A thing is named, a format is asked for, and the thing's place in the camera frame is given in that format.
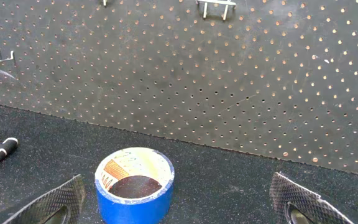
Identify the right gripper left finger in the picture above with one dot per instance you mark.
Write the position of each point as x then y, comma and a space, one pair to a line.
57, 202

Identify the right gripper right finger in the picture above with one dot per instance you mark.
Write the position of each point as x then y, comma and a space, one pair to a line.
297, 199

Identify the roll of blue tape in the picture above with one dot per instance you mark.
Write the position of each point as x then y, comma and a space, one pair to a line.
135, 208

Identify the black pegboard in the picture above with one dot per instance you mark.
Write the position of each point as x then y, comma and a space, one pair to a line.
197, 77

